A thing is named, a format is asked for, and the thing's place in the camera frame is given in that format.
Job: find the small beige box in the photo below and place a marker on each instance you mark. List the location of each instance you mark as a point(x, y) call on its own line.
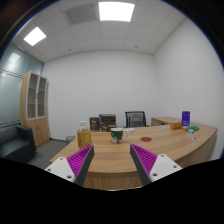
point(185, 127)

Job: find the flat green box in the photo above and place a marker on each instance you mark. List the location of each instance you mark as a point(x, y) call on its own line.
point(194, 127)

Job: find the wooden glass-door shelf cabinet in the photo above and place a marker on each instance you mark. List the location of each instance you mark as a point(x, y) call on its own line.
point(38, 128)

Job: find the grey waste bin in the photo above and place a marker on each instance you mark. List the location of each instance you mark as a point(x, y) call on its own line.
point(70, 139)

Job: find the small square ceiling light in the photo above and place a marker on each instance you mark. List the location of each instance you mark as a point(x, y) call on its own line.
point(34, 36)

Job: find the small light blue box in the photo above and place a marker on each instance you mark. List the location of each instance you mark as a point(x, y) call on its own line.
point(191, 131)

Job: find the white printed leaflet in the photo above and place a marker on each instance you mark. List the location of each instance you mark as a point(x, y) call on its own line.
point(128, 130)

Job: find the green mug white inside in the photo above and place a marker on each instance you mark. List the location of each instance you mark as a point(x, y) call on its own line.
point(116, 135)

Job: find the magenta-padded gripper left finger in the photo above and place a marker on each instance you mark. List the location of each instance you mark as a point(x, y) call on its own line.
point(59, 168)

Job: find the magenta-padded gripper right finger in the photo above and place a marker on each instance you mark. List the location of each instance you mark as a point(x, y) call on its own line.
point(165, 166)

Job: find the small dark brown box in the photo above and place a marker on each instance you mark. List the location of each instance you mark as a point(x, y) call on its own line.
point(94, 124)

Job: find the black leather sofa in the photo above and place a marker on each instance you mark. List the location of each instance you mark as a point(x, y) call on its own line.
point(15, 141)

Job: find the black mesh office chair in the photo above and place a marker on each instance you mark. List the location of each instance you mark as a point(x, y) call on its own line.
point(136, 119)

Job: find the small white round gadget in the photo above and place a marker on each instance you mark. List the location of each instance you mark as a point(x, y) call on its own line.
point(195, 138)

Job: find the upright purple box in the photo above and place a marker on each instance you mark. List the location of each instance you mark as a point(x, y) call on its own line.
point(186, 118)

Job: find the grey ceiling air vent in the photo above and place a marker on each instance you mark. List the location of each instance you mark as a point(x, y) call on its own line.
point(81, 13)

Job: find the wooden side desk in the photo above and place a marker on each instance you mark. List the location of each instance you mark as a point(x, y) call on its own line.
point(161, 120)

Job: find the flat round red coaster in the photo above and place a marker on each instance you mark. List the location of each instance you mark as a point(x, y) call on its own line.
point(146, 139)

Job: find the amber drink bottle white cap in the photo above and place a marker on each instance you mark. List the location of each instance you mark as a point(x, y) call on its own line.
point(84, 137)

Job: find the large square ceiling light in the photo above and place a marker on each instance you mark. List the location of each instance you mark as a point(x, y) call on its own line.
point(116, 11)

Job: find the large dark printed box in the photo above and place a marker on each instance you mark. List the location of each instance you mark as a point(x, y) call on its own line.
point(107, 121)

